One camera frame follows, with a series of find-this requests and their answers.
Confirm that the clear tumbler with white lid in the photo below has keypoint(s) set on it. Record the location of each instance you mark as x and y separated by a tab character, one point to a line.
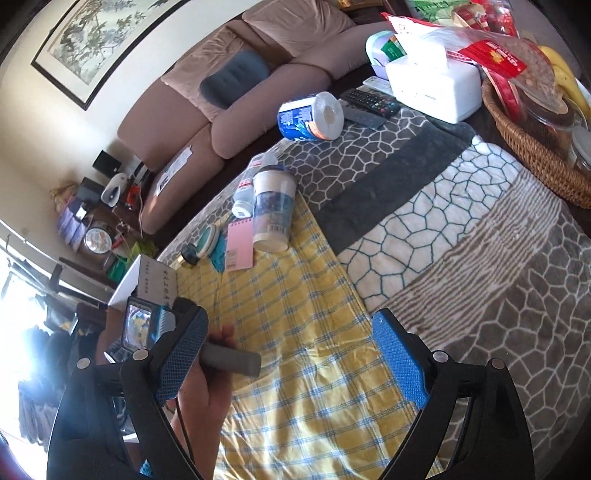
272	203

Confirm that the beige fuzzy pillow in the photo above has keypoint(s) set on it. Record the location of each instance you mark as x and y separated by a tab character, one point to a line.
198	64
295	27

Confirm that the teal white round case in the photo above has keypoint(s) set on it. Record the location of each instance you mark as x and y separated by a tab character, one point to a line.
207	240

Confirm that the red white paper packet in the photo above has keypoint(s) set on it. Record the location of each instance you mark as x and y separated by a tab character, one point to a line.
411	25

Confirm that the person's left hand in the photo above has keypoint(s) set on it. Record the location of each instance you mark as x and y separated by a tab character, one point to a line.
210	392

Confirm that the black box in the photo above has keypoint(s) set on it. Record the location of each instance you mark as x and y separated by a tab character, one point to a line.
107	162

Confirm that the small dark jar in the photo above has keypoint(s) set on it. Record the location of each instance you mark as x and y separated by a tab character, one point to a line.
190	254

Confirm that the blue white tissue roll pack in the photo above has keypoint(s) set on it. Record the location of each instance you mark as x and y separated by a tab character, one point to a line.
300	117

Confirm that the white tissue box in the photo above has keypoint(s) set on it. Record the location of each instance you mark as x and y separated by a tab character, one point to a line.
429	87

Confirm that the orange object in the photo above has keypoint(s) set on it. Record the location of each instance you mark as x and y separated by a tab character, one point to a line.
135	190

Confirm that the dark wooden chair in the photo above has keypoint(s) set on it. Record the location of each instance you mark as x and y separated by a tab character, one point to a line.
55	279

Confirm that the clear red printed plastic bag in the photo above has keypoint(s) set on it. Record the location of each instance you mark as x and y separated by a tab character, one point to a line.
503	50

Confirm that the yellow bananas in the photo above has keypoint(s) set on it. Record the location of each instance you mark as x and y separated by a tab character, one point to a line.
561	69

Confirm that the purple boxes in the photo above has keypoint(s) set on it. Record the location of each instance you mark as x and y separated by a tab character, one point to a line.
69	221

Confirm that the beige sofa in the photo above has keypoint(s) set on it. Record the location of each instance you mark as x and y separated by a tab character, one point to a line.
258	106

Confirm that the black remote control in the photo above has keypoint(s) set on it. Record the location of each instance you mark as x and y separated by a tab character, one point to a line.
369	100

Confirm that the wicker basket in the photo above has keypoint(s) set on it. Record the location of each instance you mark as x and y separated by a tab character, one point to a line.
521	152

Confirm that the green plastic bag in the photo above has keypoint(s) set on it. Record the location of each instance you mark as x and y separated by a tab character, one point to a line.
117	270

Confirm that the framed landscape painting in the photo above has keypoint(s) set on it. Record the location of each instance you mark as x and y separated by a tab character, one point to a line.
92	41

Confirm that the yellow plaid cloth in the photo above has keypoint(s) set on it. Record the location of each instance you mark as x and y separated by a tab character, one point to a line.
300	323

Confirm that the round printed tin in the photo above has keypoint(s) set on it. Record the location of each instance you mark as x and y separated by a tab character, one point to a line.
98	240

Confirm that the white remote control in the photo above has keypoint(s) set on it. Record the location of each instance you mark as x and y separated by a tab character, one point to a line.
376	84

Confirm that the white printed paper sheet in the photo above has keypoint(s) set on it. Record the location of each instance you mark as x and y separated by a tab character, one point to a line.
173	170

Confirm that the grey remote control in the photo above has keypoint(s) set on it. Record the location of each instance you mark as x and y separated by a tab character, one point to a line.
364	118

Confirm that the red snack packet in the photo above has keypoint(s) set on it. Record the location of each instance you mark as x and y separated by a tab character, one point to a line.
494	14

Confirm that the blue-grey cushion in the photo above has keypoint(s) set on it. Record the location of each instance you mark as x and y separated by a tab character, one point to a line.
235	78

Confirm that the teal white plastic container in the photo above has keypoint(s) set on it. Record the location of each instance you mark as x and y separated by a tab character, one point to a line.
376	55

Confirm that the white plastic bottle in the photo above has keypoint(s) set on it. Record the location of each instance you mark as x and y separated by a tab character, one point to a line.
244	194

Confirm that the person's left forearm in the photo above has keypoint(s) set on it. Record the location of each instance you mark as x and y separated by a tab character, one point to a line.
205	454

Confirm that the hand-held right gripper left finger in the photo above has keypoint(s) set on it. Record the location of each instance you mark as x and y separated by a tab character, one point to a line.
178	355

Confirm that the pink spiral notepad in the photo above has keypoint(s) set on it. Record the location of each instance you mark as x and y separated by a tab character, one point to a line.
239	244

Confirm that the green snack packet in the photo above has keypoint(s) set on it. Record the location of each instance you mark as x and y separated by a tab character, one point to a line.
429	7

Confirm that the white cardboard box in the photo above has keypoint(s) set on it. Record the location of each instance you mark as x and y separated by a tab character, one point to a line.
147	277

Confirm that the small glass jar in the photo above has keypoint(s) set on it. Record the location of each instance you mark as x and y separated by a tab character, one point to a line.
582	152

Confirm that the dark wooden side table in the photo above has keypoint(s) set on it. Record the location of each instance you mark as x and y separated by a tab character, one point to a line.
131	212

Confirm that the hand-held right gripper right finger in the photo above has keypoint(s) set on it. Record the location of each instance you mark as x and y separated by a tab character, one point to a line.
401	364

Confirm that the glass jar with dark contents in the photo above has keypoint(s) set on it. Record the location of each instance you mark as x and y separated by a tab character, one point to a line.
545	129

